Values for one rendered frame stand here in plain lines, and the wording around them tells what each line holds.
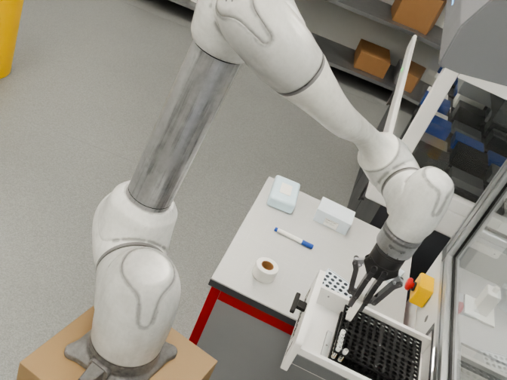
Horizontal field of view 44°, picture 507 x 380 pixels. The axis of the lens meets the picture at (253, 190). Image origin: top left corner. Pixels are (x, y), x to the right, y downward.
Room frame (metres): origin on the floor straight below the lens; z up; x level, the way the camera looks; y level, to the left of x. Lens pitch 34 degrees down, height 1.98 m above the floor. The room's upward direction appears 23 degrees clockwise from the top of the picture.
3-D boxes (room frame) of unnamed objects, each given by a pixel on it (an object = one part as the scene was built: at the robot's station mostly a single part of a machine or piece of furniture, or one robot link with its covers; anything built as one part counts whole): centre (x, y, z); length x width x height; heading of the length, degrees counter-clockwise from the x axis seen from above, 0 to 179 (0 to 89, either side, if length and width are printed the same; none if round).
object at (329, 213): (1.82, -0.29, 0.79); 0.13 x 0.09 x 0.05; 85
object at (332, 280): (1.46, -0.35, 0.78); 0.12 x 0.08 x 0.04; 71
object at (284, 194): (1.82, -0.10, 0.78); 0.15 x 0.10 x 0.04; 2
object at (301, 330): (1.19, -0.25, 0.87); 0.29 x 0.02 x 0.11; 176
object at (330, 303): (1.18, -0.46, 0.86); 0.40 x 0.26 x 0.06; 86
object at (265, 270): (1.41, -0.13, 0.78); 0.07 x 0.07 x 0.04
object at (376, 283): (1.16, -0.35, 1.09); 0.04 x 0.01 x 0.11; 176
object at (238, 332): (1.60, -0.30, 0.38); 0.62 x 0.58 x 0.76; 176
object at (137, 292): (0.89, 0.13, 1.02); 0.18 x 0.16 x 0.22; 28
